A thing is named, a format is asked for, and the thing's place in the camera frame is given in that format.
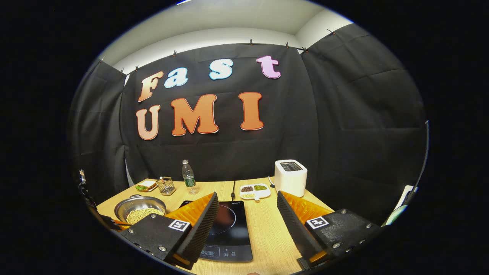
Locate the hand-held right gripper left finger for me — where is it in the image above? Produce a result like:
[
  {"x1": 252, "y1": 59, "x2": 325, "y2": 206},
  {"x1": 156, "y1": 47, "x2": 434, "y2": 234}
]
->
[{"x1": 118, "y1": 192, "x2": 220, "y2": 270}]

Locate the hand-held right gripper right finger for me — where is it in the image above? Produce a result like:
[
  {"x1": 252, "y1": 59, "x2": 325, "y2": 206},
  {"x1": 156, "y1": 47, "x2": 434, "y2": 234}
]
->
[{"x1": 276, "y1": 190, "x2": 384, "y2": 270}]

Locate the stainless steel pot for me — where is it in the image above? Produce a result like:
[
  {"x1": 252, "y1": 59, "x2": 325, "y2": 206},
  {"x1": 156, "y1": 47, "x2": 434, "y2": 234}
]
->
[{"x1": 114, "y1": 194, "x2": 167, "y2": 226}]

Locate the black induction cooktop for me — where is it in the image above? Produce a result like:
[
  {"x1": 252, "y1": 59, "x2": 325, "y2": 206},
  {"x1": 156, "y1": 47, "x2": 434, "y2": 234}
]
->
[{"x1": 179, "y1": 200, "x2": 253, "y2": 262}]

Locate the pile of soybeans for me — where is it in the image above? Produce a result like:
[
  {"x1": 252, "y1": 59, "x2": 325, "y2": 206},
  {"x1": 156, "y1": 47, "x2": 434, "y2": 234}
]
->
[{"x1": 126, "y1": 208, "x2": 164, "y2": 225}]

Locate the white toaster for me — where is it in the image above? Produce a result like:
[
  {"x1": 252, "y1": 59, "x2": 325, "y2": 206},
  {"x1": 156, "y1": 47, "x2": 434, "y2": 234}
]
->
[{"x1": 274, "y1": 160, "x2": 308, "y2": 197}]

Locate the clear plastic water bottle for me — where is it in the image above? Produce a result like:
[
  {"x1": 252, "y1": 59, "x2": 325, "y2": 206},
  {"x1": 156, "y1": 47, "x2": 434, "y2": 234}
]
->
[{"x1": 182, "y1": 160, "x2": 199, "y2": 194}]

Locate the white divided bean dish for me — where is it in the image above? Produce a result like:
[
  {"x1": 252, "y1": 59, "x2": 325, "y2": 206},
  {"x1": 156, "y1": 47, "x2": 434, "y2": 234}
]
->
[{"x1": 240, "y1": 184, "x2": 271, "y2": 202}]

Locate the black backdrop cloth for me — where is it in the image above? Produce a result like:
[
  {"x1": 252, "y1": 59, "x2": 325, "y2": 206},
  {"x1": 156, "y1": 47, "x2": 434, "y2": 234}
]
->
[{"x1": 69, "y1": 23, "x2": 428, "y2": 226}]

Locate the metal wire holder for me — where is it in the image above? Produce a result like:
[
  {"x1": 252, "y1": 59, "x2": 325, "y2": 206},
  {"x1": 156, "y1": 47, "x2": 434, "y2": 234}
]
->
[{"x1": 157, "y1": 176, "x2": 176, "y2": 196}]

